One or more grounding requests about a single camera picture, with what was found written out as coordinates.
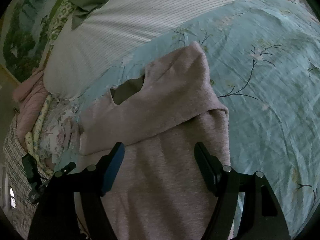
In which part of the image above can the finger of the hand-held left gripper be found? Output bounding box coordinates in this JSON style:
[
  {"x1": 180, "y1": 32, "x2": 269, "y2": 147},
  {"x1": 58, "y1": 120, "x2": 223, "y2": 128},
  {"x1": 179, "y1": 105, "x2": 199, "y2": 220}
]
[{"x1": 22, "y1": 154, "x2": 49, "y2": 204}]

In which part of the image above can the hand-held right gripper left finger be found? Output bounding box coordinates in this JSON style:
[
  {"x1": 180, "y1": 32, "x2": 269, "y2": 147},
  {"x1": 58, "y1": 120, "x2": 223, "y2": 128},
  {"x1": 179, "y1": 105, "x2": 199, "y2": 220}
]
[{"x1": 27, "y1": 142, "x2": 125, "y2": 240}]

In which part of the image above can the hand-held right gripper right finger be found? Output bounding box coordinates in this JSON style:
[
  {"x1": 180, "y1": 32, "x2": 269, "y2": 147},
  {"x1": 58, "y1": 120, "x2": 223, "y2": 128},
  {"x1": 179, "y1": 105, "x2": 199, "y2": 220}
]
[{"x1": 194, "y1": 142, "x2": 292, "y2": 240}]

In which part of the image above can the pink sweatshirt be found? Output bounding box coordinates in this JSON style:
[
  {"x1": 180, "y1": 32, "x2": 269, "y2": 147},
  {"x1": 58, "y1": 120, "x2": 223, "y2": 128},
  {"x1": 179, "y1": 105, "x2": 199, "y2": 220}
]
[{"x1": 79, "y1": 41, "x2": 230, "y2": 240}]

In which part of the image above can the plaid bed sheet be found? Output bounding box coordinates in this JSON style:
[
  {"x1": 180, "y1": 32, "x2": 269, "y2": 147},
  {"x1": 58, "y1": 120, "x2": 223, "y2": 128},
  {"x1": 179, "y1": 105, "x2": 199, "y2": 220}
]
[{"x1": 2, "y1": 120, "x2": 54, "y2": 230}]

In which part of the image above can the white floral quilt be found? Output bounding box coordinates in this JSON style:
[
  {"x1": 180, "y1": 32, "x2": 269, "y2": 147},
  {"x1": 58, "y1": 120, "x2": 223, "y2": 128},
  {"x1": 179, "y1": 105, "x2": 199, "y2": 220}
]
[{"x1": 37, "y1": 97, "x2": 83, "y2": 170}]

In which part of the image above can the yellow floral cloth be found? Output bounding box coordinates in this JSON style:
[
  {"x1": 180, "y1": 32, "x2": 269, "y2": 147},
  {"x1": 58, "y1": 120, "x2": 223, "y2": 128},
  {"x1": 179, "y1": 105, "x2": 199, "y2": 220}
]
[{"x1": 24, "y1": 95, "x2": 54, "y2": 155}]

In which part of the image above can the pink quilted blanket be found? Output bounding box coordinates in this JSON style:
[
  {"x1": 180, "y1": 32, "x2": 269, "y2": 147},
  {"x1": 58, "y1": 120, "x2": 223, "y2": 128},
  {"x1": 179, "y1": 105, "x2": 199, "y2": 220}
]
[{"x1": 12, "y1": 70, "x2": 50, "y2": 140}]

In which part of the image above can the teal floral blanket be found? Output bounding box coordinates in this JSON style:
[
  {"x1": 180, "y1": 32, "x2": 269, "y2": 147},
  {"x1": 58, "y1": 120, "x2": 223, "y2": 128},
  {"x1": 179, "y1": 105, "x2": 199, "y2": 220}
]
[{"x1": 54, "y1": 0, "x2": 319, "y2": 238}]

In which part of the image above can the green leaf print cloth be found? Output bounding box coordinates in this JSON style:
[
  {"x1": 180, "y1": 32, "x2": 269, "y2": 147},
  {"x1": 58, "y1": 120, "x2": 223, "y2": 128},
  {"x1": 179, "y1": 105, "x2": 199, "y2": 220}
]
[{"x1": 0, "y1": 0, "x2": 75, "y2": 83}]

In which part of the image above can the white striped pillow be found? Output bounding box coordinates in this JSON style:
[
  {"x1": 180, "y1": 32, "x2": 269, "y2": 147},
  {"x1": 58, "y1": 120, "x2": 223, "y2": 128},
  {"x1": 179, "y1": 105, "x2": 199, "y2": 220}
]
[{"x1": 44, "y1": 0, "x2": 279, "y2": 99}]

